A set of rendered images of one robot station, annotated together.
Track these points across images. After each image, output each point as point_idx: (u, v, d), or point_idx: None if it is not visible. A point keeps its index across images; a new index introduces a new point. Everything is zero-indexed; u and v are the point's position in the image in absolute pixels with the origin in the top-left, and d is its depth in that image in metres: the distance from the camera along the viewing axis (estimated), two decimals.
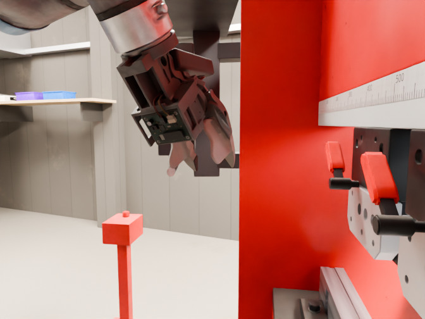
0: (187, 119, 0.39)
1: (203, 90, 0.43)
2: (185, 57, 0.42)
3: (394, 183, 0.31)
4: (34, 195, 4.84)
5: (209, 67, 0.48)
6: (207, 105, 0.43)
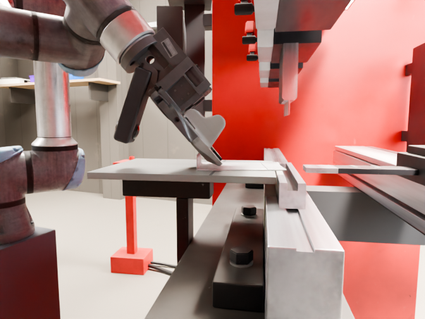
0: None
1: None
2: None
3: (253, 28, 0.75)
4: None
5: None
6: None
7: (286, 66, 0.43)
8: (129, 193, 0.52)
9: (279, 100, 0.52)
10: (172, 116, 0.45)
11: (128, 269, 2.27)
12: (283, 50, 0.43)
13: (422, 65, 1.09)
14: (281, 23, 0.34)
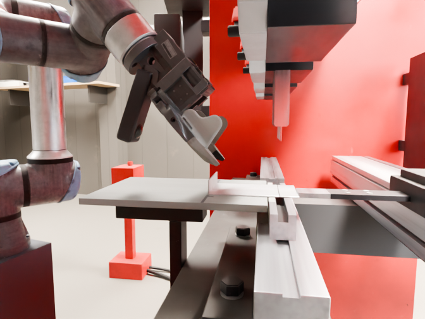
0: None
1: None
2: None
3: None
4: None
5: None
6: None
7: (278, 92, 0.43)
8: (122, 216, 0.52)
9: (272, 123, 0.52)
10: (169, 116, 0.46)
11: (126, 275, 2.27)
12: (275, 78, 0.43)
13: (419, 76, 1.09)
14: (270, 56, 0.34)
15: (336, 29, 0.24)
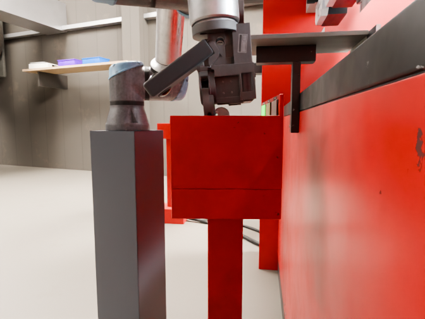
0: None
1: None
2: None
3: None
4: (67, 154, 5.56)
5: None
6: None
7: None
8: (260, 61, 0.80)
9: (358, 0, 0.80)
10: (207, 109, 0.45)
11: (169, 219, 2.56)
12: None
13: None
14: None
15: None
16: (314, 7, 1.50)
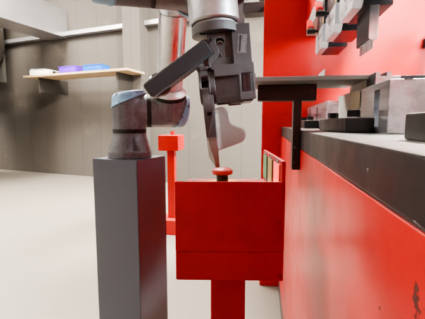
0: None
1: None
2: None
3: (322, 6, 1.04)
4: (68, 159, 5.57)
5: None
6: None
7: (372, 18, 0.73)
8: (262, 99, 0.81)
9: (358, 45, 0.81)
10: (207, 109, 0.45)
11: (170, 231, 2.57)
12: (370, 9, 0.72)
13: None
14: None
15: None
16: None
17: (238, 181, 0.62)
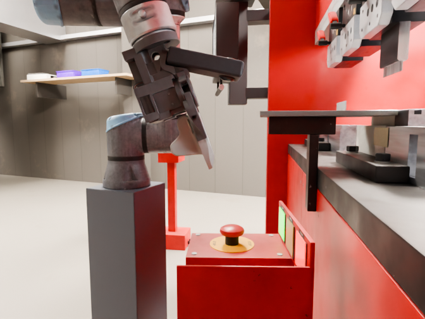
0: (147, 104, 0.47)
1: (189, 86, 0.46)
2: (181, 54, 0.47)
3: (337, 17, 0.95)
4: (66, 165, 5.48)
5: (231, 68, 0.47)
6: (183, 103, 0.46)
7: (401, 37, 0.63)
8: (274, 132, 0.72)
9: (382, 65, 0.72)
10: None
11: (170, 245, 2.48)
12: (400, 26, 0.63)
13: None
14: (416, 5, 0.55)
15: None
16: None
17: (250, 240, 0.53)
